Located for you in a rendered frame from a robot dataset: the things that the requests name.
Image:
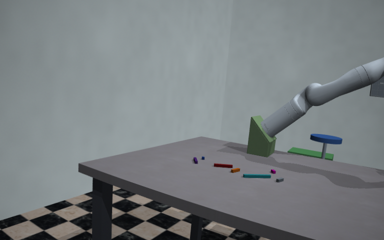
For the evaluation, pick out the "short grey rod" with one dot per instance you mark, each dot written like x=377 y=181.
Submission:
x=279 y=179

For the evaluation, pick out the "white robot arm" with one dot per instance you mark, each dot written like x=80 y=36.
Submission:
x=316 y=94

